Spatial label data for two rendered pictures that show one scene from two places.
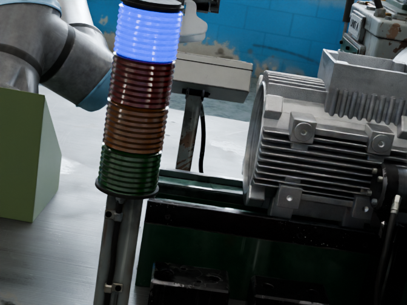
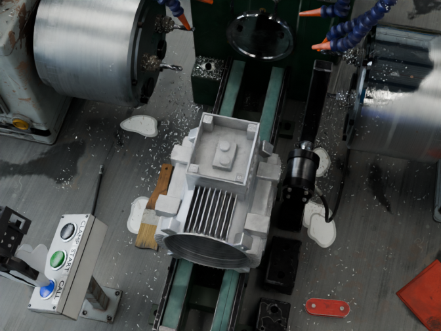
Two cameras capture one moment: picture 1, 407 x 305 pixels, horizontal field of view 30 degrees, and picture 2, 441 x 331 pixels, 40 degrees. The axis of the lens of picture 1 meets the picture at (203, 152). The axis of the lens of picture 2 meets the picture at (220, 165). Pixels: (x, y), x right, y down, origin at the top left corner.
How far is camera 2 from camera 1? 116 cm
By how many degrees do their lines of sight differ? 66
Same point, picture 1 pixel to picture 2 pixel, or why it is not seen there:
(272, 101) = (246, 242)
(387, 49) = (17, 52)
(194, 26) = (41, 257)
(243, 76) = (98, 226)
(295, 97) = (232, 219)
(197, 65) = (80, 266)
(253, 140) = (170, 243)
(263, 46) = not seen: outside the picture
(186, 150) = (96, 287)
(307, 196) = not seen: hidden behind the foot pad
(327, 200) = not seen: hidden behind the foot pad
